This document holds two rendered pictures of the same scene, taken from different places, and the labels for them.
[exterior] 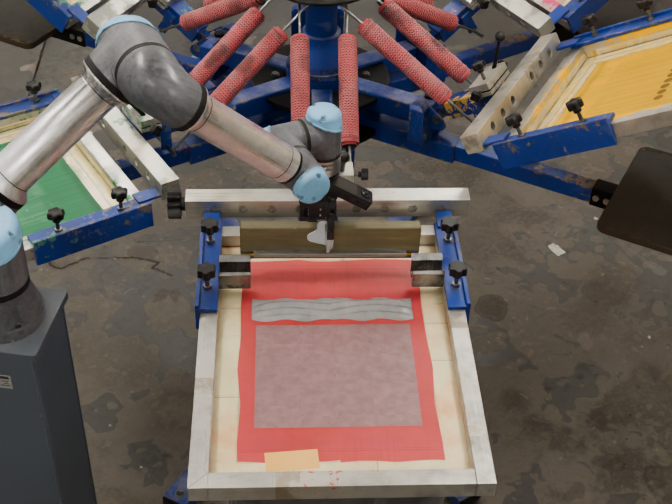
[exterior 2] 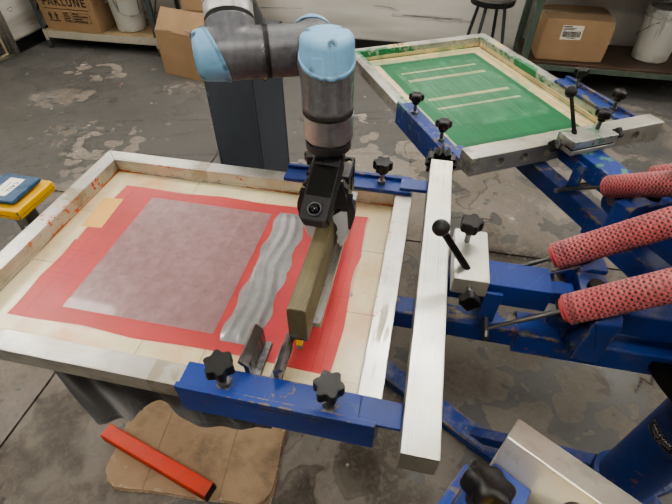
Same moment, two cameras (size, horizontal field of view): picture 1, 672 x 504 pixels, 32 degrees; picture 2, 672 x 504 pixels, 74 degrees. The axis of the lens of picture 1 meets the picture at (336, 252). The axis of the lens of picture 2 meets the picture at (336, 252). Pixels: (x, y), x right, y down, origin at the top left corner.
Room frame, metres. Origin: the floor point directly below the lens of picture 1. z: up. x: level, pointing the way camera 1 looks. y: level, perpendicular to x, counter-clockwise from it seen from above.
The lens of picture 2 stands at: (2.22, -0.55, 1.61)
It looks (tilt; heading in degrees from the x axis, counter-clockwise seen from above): 44 degrees down; 105
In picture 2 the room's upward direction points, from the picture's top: straight up
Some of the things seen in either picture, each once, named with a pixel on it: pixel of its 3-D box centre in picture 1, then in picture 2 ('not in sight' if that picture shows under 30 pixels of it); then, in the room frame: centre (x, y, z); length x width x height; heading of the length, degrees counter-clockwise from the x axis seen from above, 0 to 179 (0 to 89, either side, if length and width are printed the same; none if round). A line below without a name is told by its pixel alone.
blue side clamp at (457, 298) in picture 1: (450, 271); (277, 402); (2.05, -0.27, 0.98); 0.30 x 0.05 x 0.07; 3
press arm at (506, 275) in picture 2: not in sight; (496, 282); (2.36, 0.03, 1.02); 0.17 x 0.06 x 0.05; 3
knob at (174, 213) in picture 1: (180, 203); (440, 165); (2.22, 0.38, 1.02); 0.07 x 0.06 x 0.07; 3
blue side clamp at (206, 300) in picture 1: (209, 273); (347, 187); (2.02, 0.29, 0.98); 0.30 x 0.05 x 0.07; 3
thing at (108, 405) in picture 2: not in sight; (163, 397); (1.75, -0.21, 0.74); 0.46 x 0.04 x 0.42; 3
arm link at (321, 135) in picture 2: (323, 162); (326, 125); (2.05, 0.03, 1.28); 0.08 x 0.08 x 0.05
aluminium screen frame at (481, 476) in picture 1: (334, 346); (206, 254); (1.80, 0.00, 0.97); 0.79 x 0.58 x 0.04; 3
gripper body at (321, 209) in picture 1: (319, 192); (329, 168); (2.05, 0.04, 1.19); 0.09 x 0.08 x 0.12; 93
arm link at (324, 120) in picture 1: (322, 131); (327, 73); (2.05, 0.04, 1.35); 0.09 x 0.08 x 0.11; 116
